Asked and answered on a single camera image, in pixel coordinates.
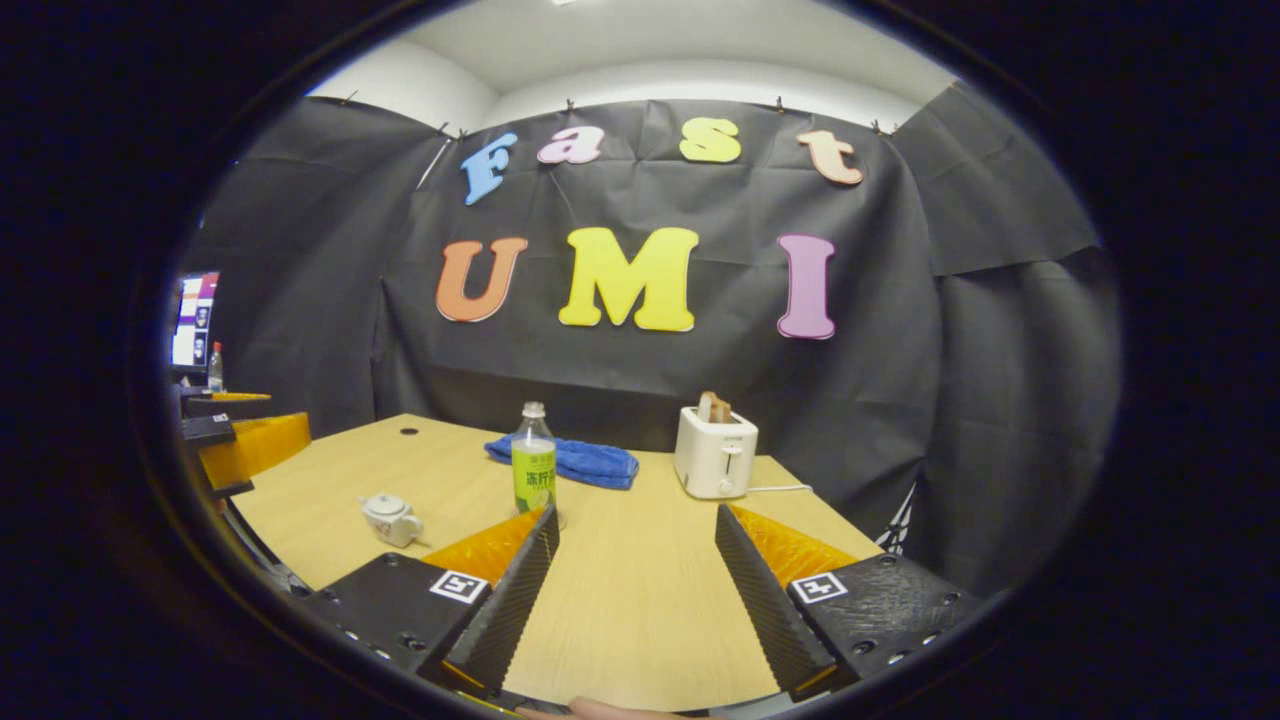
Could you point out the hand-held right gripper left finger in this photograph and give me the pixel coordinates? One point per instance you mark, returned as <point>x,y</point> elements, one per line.
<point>508,600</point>

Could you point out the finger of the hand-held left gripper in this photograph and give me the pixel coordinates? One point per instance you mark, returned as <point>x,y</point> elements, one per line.
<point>225,407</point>
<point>208,430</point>

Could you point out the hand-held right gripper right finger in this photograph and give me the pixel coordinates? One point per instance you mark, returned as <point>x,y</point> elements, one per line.
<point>762,600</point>

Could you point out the clear green label water bottle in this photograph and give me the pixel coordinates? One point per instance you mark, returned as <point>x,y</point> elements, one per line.
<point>533,470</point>

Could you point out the white teacup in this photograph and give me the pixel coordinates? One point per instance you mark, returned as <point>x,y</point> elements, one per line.
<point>392,525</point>

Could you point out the white teacup lid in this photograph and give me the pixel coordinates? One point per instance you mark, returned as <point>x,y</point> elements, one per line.
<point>385,502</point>

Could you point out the red cap plastic bottle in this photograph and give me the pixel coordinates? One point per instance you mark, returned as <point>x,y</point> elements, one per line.
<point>215,368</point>

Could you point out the computer monitor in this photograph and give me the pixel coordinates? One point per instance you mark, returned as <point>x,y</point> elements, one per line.
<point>193,320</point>

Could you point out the white toaster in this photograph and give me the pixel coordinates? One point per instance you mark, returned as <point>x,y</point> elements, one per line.
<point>712,460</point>

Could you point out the blue towel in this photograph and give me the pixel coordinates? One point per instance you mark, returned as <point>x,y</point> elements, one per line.
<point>595,462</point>

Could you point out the toasted bread slice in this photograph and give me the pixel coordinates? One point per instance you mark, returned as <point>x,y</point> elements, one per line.
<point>714,408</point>

